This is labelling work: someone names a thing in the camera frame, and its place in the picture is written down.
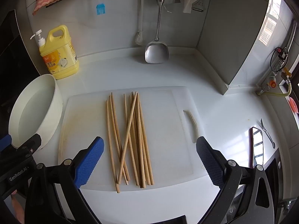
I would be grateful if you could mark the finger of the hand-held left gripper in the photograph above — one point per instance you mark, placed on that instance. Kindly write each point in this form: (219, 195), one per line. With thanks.
(5, 140)
(29, 144)

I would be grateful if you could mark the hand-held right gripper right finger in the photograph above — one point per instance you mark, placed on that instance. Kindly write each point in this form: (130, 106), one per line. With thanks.
(209, 162)

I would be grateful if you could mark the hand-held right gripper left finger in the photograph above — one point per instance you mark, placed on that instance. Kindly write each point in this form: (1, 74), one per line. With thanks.
(90, 162)

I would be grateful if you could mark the white round bowl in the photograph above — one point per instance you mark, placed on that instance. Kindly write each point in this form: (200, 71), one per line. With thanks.
(35, 107)

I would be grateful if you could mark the set of wooden chopsticks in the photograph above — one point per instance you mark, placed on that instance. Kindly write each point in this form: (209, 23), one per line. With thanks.
(139, 144)

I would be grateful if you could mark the person's left hand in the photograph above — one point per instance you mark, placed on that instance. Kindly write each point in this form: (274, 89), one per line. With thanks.
(19, 207)

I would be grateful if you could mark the smartphone with red case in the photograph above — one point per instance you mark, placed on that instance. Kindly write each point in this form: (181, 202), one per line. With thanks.
(257, 147)

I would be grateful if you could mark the white plastic cutting board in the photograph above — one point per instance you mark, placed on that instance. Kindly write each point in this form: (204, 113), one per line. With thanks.
(168, 126)

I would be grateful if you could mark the steel fork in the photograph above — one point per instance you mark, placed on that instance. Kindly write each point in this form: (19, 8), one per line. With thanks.
(268, 135)

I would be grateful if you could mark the dark sink basin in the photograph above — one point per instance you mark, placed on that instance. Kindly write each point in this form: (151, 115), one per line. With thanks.
(277, 165)

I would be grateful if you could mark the yellow dish soap bottle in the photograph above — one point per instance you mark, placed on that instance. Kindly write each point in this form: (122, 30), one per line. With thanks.
(60, 58)

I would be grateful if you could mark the grey gas regulator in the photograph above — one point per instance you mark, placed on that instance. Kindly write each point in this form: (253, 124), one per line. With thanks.
(268, 84)

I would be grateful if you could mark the red round object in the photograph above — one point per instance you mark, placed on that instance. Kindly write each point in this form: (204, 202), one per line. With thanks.
(293, 104)

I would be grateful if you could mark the steel spatula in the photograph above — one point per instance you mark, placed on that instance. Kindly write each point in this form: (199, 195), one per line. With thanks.
(155, 52)

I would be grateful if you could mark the gas valve with red knob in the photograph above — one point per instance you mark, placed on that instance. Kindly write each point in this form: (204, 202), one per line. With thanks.
(280, 58)

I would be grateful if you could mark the white bottle brush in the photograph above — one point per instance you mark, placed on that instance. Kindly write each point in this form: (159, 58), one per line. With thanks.
(139, 38)

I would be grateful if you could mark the window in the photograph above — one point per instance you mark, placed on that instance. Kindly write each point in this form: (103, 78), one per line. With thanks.
(268, 25)

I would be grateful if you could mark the blue silicone basting brush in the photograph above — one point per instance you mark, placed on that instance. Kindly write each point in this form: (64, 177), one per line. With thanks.
(100, 9)

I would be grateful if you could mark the corrugated metal pipe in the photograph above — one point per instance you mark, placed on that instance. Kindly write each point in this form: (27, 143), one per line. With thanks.
(292, 32)

